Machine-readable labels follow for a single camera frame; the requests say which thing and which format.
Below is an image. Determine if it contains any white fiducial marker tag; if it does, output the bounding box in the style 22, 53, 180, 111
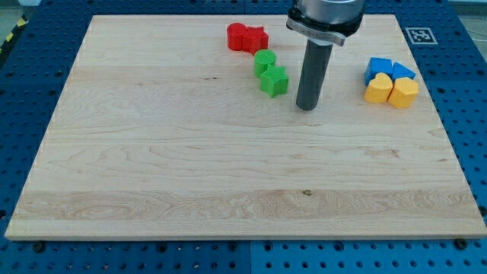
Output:
406, 27, 438, 45

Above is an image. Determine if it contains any light wooden board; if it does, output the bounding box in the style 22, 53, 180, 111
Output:
5, 15, 486, 241

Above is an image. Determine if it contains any blue cube block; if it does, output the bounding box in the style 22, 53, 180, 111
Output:
364, 57, 393, 86

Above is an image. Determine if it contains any green star block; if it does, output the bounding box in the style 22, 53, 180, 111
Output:
259, 65, 289, 98

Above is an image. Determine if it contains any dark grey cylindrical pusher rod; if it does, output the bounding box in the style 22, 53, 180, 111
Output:
296, 40, 333, 110

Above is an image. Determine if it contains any yellow black hazard tape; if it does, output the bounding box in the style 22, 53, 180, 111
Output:
1, 14, 29, 54

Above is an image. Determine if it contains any red cylinder block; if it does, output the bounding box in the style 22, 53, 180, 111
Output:
227, 22, 247, 51

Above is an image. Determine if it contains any yellow pentagon block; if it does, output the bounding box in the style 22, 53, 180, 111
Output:
387, 78, 419, 109

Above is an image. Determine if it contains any yellow heart block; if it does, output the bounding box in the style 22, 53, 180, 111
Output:
363, 72, 393, 104

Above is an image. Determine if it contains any blue triangle block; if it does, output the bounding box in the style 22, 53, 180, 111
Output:
392, 62, 416, 81

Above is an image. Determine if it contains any red star block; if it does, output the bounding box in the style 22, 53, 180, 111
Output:
242, 26, 269, 56

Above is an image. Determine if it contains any green cylinder block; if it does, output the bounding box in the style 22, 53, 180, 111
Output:
254, 49, 276, 78

